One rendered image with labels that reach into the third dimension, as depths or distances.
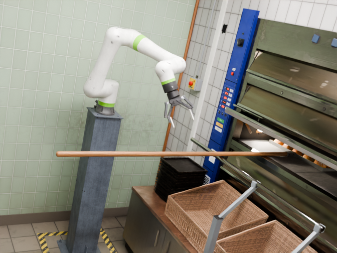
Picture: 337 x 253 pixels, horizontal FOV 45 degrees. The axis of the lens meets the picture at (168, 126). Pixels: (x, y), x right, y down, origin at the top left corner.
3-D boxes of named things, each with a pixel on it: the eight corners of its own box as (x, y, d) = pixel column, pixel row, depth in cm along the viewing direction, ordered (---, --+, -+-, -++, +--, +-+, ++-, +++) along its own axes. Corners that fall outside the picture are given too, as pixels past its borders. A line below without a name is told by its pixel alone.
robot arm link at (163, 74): (149, 65, 249) (161, 60, 241) (162, 60, 257) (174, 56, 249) (157, 87, 250) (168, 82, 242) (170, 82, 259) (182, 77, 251)
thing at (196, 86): (194, 88, 359) (196, 77, 357) (200, 91, 351) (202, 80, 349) (187, 87, 356) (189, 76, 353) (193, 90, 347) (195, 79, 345)
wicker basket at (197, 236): (214, 209, 325) (223, 178, 318) (259, 251, 279) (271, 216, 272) (162, 213, 301) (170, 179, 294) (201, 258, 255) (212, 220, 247)
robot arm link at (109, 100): (91, 102, 294) (95, 77, 289) (106, 101, 306) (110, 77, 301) (103, 108, 287) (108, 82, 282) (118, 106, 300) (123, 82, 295)
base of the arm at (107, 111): (88, 104, 311) (89, 96, 310) (106, 105, 318) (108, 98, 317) (98, 114, 290) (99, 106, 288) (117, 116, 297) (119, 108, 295)
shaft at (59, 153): (56, 157, 209) (56, 152, 208) (54, 155, 211) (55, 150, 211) (287, 156, 298) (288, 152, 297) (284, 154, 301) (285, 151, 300)
